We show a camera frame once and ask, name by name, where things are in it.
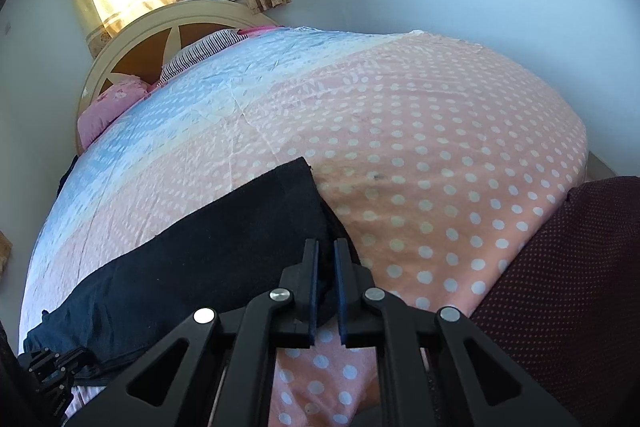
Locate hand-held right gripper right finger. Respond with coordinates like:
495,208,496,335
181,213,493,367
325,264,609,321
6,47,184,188
332,238,581,427

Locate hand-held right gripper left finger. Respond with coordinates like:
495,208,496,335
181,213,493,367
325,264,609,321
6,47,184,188
65,238,321,427

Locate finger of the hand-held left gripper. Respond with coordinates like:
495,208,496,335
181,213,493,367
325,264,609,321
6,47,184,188
27,347,97,382
29,374,77,410

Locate black pants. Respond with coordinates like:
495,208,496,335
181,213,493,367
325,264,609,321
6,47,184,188
22,156,362,379

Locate pink blue polka dot bedspread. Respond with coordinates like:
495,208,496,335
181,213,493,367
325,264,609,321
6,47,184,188
19,26,589,427

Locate dark clothing beside bed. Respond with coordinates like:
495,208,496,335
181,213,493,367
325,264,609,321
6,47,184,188
57,154,81,196

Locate maroon dotted cloth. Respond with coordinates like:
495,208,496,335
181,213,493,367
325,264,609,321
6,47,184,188
469,175,640,427

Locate pink floral pillow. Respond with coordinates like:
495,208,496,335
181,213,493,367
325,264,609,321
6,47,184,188
77,74,151,148

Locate striped pillow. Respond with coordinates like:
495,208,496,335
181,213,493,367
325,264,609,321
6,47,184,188
158,29,249,86

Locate cream arched bed headboard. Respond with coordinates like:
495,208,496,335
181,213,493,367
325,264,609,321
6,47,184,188
75,0,282,154

